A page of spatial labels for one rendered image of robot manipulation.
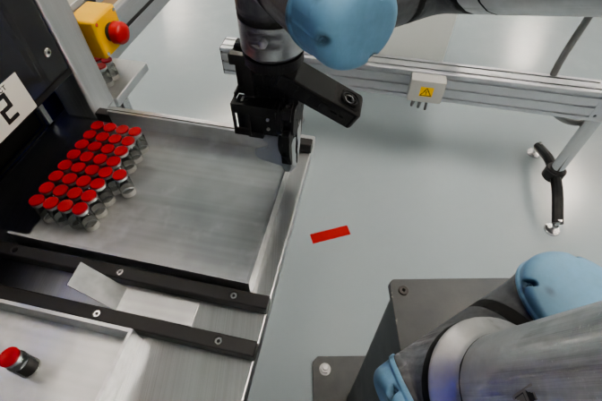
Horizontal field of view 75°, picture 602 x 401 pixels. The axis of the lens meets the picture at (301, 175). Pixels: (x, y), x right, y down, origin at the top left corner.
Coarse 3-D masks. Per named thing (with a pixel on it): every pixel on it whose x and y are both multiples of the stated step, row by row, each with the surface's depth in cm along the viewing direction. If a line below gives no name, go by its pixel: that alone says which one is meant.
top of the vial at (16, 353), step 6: (6, 348) 42; (12, 348) 42; (18, 348) 42; (0, 354) 42; (6, 354) 42; (12, 354) 42; (18, 354) 42; (0, 360) 41; (6, 360) 41; (12, 360) 41; (6, 366) 41
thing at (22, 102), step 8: (8, 80) 53; (16, 80) 54; (0, 88) 52; (8, 88) 53; (16, 88) 54; (24, 88) 56; (8, 96) 53; (16, 96) 55; (24, 96) 56; (0, 104) 52; (16, 104) 55; (24, 104) 56; (32, 104) 57; (8, 112) 54; (16, 112) 55; (24, 112) 56; (0, 120) 53; (16, 120) 55; (0, 128) 53; (8, 128) 54; (0, 136) 53
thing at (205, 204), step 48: (192, 144) 68; (240, 144) 68; (144, 192) 61; (192, 192) 61; (240, 192) 61; (48, 240) 52; (96, 240) 56; (144, 240) 56; (192, 240) 56; (240, 240) 56; (240, 288) 50
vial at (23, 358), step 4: (24, 352) 43; (20, 356) 42; (24, 356) 43; (28, 356) 43; (32, 356) 44; (20, 360) 42; (24, 360) 43; (36, 360) 45; (16, 364) 42; (20, 364) 42; (24, 364) 43; (8, 368) 41; (12, 368) 42; (16, 368) 42; (20, 368) 42; (16, 372) 42; (36, 372) 45; (20, 376) 44; (24, 376) 44
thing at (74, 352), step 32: (0, 320) 49; (32, 320) 49; (64, 320) 47; (96, 320) 45; (0, 352) 46; (32, 352) 46; (64, 352) 46; (96, 352) 46; (128, 352) 44; (0, 384) 44; (32, 384) 44; (64, 384) 44; (96, 384) 44
